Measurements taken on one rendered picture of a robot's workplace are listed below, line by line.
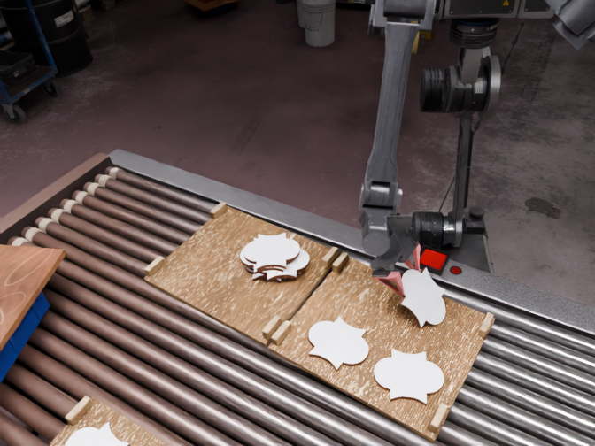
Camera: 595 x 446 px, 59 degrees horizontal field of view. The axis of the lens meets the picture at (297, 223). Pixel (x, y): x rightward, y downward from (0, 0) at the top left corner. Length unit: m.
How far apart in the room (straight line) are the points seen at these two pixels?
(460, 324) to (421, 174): 2.07
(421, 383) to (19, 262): 1.02
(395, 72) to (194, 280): 0.74
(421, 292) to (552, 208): 2.02
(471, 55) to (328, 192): 1.65
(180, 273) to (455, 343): 0.72
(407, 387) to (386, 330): 0.16
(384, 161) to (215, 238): 0.62
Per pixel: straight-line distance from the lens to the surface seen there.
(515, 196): 3.24
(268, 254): 1.37
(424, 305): 1.27
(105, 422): 1.25
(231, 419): 1.19
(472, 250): 2.50
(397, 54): 1.06
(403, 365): 1.21
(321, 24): 4.84
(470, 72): 1.71
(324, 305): 1.32
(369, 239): 1.09
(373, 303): 1.33
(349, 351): 1.23
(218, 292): 1.38
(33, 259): 1.50
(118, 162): 1.99
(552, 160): 3.60
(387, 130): 1.09
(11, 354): 1.44
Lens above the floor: 1.96
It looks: 42 degrees down
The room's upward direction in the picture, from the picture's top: 5 degrees counter-clockwise
